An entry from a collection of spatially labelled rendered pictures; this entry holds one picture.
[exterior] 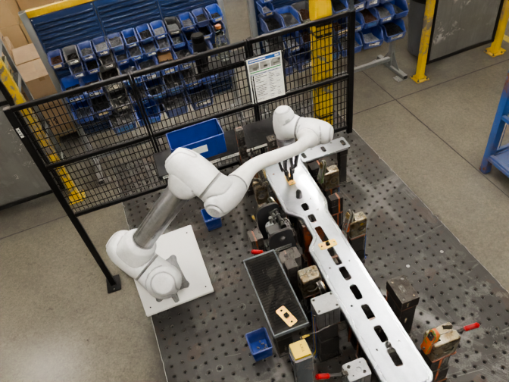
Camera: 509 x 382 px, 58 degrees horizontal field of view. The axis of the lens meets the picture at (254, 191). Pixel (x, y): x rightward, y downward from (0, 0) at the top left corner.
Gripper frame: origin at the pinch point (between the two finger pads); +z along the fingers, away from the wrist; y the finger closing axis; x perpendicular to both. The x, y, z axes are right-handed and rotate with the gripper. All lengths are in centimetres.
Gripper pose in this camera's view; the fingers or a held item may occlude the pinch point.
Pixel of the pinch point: (289, 173)
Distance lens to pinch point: 242.2
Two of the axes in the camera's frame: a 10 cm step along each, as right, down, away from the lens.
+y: 9.4, -3.1, 1.4
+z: 1.3, 7.0, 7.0
